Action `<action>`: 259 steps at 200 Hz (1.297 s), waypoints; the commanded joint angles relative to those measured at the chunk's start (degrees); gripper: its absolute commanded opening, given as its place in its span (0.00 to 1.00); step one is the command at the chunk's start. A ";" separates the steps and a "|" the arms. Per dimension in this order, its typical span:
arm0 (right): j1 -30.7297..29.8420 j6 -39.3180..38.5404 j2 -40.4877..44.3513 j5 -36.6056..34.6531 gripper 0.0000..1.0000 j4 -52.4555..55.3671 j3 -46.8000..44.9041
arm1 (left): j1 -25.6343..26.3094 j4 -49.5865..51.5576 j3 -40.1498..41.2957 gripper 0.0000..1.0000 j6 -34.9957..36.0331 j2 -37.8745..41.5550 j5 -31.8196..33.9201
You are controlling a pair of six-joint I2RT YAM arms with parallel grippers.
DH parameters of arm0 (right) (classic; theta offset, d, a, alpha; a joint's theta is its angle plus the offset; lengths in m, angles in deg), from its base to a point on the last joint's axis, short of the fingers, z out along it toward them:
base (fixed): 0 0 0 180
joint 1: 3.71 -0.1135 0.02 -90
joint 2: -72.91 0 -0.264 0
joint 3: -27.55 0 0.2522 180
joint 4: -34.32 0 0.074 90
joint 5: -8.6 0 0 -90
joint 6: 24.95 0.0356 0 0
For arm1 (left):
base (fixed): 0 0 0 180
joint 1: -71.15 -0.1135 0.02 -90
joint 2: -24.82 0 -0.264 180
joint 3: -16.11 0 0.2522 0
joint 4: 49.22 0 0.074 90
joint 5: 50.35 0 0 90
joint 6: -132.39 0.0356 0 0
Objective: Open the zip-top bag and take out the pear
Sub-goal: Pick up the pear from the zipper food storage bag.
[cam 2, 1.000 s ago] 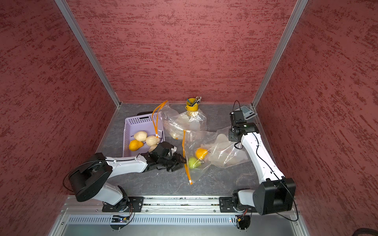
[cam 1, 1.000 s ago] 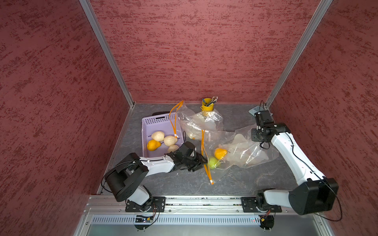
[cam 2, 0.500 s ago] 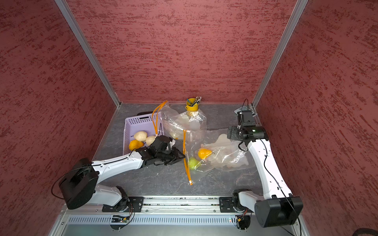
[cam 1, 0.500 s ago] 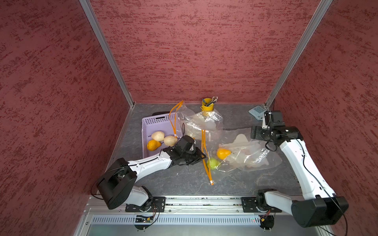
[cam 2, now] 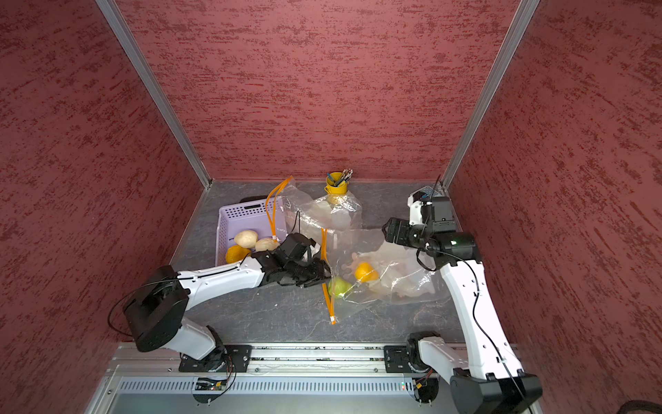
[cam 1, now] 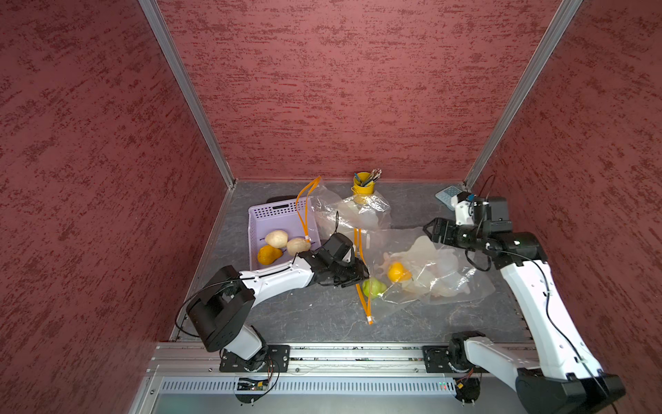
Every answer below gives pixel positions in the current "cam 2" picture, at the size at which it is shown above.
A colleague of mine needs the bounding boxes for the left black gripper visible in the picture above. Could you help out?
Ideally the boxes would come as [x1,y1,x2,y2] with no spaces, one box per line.
[285,257,336,287]

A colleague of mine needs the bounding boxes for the clear zip-top bag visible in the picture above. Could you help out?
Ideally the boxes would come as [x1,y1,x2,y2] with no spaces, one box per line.
[322,229,450,324]
[264,177,363,242]

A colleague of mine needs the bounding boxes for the cream round fruit bag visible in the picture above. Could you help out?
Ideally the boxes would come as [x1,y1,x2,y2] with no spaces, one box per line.
[234,229,259,249]

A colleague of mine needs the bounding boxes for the yellow fruit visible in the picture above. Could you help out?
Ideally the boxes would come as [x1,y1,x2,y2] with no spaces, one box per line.
[354,262,379,283]

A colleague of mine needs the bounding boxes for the yellow pear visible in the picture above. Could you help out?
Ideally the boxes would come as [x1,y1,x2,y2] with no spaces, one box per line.
[225,245,252,264]

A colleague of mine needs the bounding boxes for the beige round fruit bag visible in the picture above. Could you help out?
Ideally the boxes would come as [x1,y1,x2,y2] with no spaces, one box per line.
[253,237,279,252]

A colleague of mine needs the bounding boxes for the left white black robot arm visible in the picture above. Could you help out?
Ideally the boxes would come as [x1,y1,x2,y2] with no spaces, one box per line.
[115,233,332,372]

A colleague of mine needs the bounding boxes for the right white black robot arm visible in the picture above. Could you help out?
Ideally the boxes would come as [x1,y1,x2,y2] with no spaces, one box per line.
[382,217,542,413]

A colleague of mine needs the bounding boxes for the green pear in right bag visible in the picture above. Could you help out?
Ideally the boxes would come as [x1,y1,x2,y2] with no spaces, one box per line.
[328,277,353,298]

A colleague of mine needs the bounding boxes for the lilac perforated plastic basket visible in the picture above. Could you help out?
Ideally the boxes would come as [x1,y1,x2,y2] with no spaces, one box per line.
[215,198,288,266]

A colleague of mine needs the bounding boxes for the pens in cup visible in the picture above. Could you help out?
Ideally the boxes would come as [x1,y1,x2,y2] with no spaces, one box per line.
[327,169,353,187]

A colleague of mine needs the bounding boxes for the yellow pen cup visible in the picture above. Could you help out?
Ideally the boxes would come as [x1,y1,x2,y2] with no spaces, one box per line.
[325,172,348,195]

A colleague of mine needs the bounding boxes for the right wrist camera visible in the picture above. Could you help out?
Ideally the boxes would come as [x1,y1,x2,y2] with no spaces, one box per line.
[407,186,458,233]

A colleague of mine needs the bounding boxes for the aluminium front rail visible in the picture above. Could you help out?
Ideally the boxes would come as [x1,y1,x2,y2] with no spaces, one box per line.
[103,343,412,380]

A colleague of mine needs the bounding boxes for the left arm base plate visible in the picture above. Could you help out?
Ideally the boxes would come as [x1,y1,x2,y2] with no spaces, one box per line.
[179,345,253,373]

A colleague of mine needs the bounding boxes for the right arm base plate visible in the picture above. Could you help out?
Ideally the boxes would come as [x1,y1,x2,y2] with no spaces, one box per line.
[383,344,454,374]

